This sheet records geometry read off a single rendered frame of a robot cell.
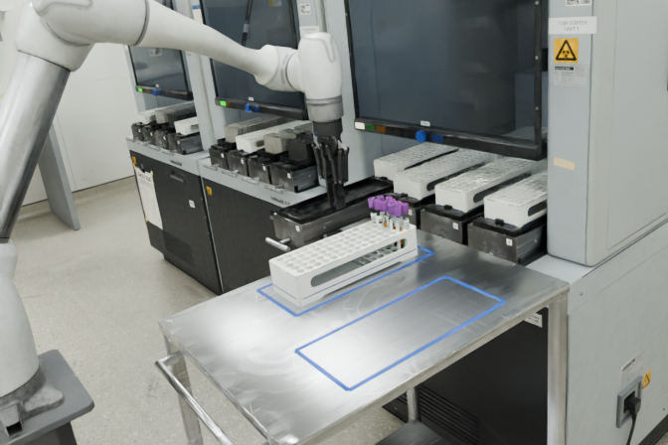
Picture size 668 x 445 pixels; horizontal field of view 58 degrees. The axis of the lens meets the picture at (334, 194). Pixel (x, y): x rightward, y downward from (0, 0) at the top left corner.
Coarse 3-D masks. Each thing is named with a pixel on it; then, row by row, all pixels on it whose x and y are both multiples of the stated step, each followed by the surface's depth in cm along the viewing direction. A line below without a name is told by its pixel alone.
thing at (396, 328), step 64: (448, 256) 123; (192, 320) 110; (256, 320) 107; (320, 320) 105; (384, 320) 102; (448, 320) 100; (512, 320) 99; (256, 384) 89; (320, 384) 88; (384, 384) 86
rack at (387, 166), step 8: (424, 144) 189; (432, 144) 189; (400, 152) 183; (408, 152) 183; (416, 152) 182; (424, 152) 180; (432, 152) 179; (440, 152) 181; (448, 152) 192; (376, 160) 178; (384, 160) 178; (392, 160) 177; (400, 160) 175; (408, 160) 175; (416, 160) 175; (424, 160) 186; (376, 168) 178; (384, 168) 175; (392, 168) 172; (400, 168) 172; (408, 168) 186; (384, 176) 176; (392, 176) 173
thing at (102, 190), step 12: (120, 180) 483; (132, 180) 488; (72, 192) 461; (84, 192) 467; (96, 192) 473; (108, 192) 478; (36, 204) 447; (48, 204) 452; (24, 216) 443; (36, 216) 446
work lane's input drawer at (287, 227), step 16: (352, 192) 172; (368, 192) 171; (384, 192) 169; (288, 208) 163; (304, 208) 164; (320, 208) 163; (352, 208) 161; (368, 208) 165; (288, 224) 156; (304, 224) 152; (320, 224) 155; (336, 224) 159; (272, 240) 158; (288, 240) 158; (304, 240) 153
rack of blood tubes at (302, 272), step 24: (336, 240) 121; (360, 240) 120; (384, 240) 119; (408, 240) 123; (288, 264) 113; (312, 264) 112; (336, 264) 113; (360, 264) 122; (384, 264) 120; (288, 288) 111; (312, 288) 110; (336, 288) 114
